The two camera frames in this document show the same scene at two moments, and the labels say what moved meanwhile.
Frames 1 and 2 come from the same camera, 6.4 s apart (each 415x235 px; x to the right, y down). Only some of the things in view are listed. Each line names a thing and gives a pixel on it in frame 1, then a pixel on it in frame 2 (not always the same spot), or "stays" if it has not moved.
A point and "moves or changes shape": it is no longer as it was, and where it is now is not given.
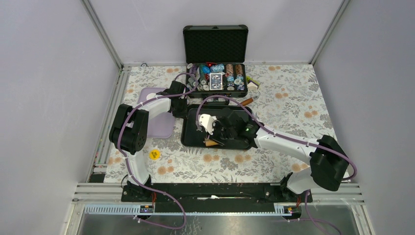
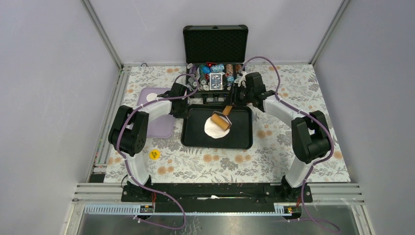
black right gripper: [216, 125] -> [234, 95]
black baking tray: [192, 137] stays
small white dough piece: [150, 96] stays
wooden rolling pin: [209, 142] moves or changes shape
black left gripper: [183, 113] stays
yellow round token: [154, 154] stays
